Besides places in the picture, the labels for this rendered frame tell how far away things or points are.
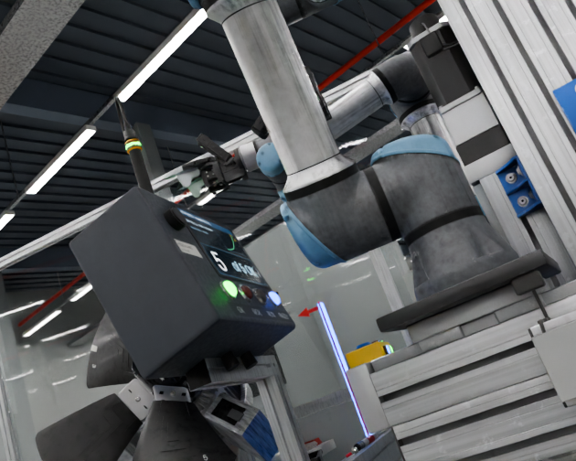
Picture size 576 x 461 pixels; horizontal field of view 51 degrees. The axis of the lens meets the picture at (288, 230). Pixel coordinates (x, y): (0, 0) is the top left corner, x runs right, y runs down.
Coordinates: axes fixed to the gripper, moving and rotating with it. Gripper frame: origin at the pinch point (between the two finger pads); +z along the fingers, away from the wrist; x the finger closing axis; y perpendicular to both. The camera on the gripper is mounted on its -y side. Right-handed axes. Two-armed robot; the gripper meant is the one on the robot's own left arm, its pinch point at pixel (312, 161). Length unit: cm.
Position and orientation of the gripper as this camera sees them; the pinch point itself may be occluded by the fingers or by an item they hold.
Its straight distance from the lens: 125.4
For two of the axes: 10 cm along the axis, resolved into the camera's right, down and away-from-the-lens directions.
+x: 3.0, 2.0, 9.3
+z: 3.3, 8.9, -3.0
